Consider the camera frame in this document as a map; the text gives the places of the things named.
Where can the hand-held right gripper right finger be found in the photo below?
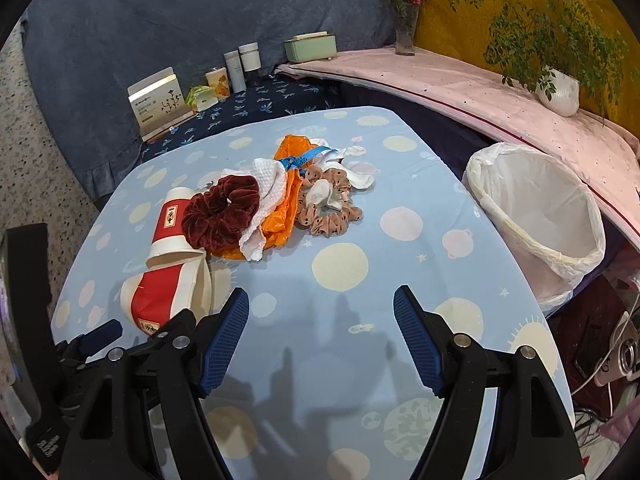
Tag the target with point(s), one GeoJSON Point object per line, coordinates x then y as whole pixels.
{"type": "Point", "coordinates": [417, 342]}

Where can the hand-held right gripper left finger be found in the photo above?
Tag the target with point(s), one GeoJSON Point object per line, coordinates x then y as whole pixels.
{"type": "Point", "coordinates": [225, 342]}

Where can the yellow cloth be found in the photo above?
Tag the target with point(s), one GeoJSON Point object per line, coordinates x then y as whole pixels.
{"type": "Point", "coordinates": [460, 25]}

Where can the navy printed cloth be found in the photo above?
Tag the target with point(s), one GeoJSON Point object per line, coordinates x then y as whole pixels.
{"type": "Point", "coordinates": [270, 97]}

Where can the bin with white liner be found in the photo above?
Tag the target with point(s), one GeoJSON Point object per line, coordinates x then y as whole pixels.
{"type": "Point", "coordinates": [540, 210]}

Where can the glass vase with pink flowers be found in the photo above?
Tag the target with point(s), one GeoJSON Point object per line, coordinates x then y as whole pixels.
{"type": "Point", "coordinates": [406, 30]}

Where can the pink cloth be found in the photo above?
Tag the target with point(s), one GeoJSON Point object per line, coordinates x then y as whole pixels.
{"type": "Point", "coordinates": [450, 85]}

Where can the pale green box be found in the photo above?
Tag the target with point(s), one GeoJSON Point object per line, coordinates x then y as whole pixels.
{"type": "Point", "coordinates": [310, 47]}

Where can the crumpled pink fabric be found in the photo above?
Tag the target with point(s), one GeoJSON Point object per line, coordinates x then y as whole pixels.
{"type": "Point", "coordinates": [620, 425]}

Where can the white cup with dark base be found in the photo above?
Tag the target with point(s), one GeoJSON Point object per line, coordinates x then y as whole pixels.
{"type": "Point", "coordinates": [250, 57]}

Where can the orange plastic bag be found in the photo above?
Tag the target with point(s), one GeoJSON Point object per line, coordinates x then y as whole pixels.
{"type": "Point", "coordinates": [281, 221]}

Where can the dark purple cloth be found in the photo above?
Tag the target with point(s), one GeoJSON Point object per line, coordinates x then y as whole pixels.
{"type": "Point", "coordinates": [425, 120]}

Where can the white round device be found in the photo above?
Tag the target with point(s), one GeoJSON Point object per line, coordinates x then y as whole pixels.
{"type": "Point", "coordinates": [626, 357]}

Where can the dark red bag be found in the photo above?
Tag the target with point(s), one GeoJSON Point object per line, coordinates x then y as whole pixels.
{"type": "Point", "coordinates": [580, 325]}

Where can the green plant in white pot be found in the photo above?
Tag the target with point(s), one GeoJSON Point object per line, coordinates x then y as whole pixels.
{"type": "Point", "coordinates": [557, 92]}

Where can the white folded carton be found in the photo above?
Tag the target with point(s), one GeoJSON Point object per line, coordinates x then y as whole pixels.
{"type": "Point", "coordinates": [157, 105]}

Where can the dark red velvet scrunchie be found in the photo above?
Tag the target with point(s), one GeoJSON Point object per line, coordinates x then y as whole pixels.
{"type": "Point", "coordinates": [220, 215]}

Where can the light blue planet-print tablecloth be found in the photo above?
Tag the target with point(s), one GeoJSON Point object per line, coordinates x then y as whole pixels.
{"type": "Point", "coordinates": [325, 360]}

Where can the white paper towel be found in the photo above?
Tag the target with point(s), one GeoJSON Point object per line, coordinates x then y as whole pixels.
{"type": "Point", "coordinates": [267, 185]}

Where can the red and white paper cup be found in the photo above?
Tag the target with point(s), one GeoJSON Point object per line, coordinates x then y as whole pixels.
{"type": "Point", "coordinates": [172, 220]}
{"type": "Point", "coordinates": [160, 295]}

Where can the tall grey bottle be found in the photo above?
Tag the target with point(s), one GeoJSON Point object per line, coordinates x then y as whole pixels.
{"type": "Point", "coordinates": [234, 72]}

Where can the grey-blue blanket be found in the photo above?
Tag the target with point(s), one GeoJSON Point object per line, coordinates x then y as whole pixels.
{"type": "Point", "coordinates": [150, 25]}

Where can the green tissue packet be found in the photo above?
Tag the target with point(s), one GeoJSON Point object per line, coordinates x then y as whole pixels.
{"type": "Point", "coordinates": [202, 99]}

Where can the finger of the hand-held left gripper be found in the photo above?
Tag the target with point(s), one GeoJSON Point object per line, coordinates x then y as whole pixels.
{"type": "Point", "coordinates": [102, 334]}

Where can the orange flowered tin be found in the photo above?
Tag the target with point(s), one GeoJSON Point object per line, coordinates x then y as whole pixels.
{"type": "Point", "coordinates": [219, 84]}

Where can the pink dotted scrunchie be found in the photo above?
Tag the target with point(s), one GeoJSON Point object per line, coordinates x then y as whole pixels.
{"type": "Point", "coordinates": [325, 222]}

